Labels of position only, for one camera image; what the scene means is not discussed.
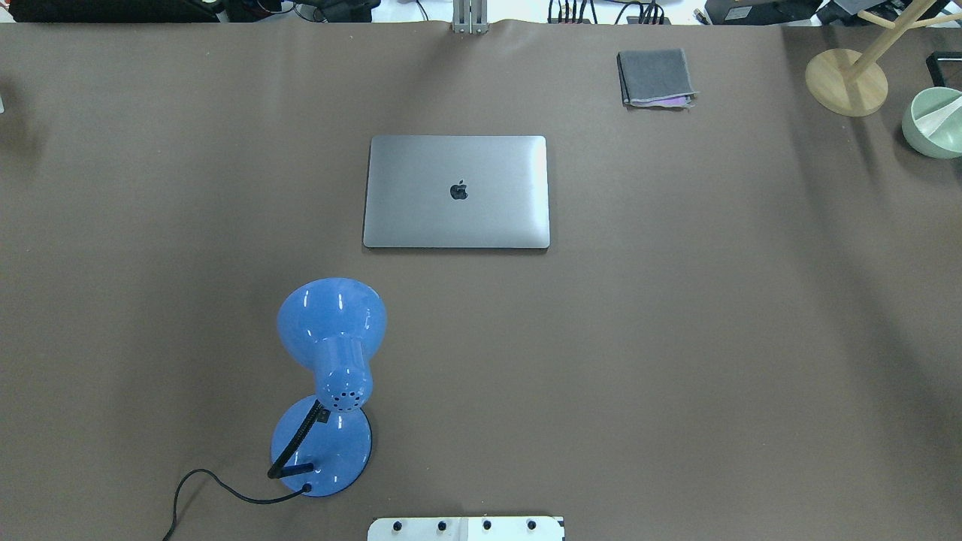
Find black lamp power cable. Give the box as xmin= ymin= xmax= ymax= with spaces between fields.
xmin=162 ymin=470 xmax=312 ymax=541

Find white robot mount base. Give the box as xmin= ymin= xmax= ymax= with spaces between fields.
xmin=367 ymin=515 xmax=566 ymax=540

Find green bowl with spoon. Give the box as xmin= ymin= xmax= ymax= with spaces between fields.
xmin=901 ymin=86 xmax=961 ymax=159

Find grey laptop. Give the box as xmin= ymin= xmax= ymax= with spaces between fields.
xmin=363 ymin=134 xmax=551 ymax=249

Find aluminium frame post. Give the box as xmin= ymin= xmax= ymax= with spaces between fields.
xmin=451 ymin=0 xmax=489 ymax=35

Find folded grey cloth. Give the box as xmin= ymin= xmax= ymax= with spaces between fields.
xmin=616 ymin=48 xmax=697 ymax=109

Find blue desk lamp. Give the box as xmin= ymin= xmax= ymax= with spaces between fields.
xmin=268 ymin=277 xmax=387 ymax=497

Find wooden cup stand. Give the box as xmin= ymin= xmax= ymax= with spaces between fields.
xmin=804 ymin=1 xmax=961 ymax=117

